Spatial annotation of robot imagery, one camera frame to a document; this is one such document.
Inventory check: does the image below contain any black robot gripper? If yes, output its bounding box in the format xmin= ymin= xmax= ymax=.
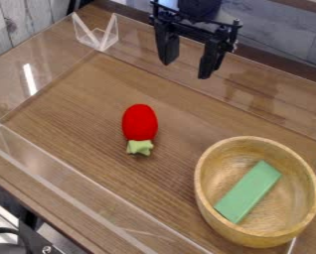
xmin=150 ymin=0 xmax=243 ymax=79

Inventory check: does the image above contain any green rectangular block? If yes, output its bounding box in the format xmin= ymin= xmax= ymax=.
xmin=215 ymin=161 xmax=282 ymax=223

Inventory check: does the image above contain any black metal stand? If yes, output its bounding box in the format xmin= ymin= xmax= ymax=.
xmin=18 ymin=208 xmax=66 ymax=254

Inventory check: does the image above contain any red plush strawberry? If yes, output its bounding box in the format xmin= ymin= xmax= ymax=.
xmin=122 ymin=104 xmax=158 ymax=156

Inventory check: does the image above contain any wooden bowl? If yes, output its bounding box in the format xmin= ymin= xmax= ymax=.
xmin=195 ymin=136 xmax=316 ymax=248

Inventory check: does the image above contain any black cable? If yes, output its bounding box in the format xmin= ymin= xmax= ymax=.
xmin=0 ymin=226 xmax=23 ymax=247

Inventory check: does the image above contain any clear acrylic enclosure wall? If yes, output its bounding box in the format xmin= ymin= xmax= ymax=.
xmin=0 ymin=7 xmax=316 ymax=254

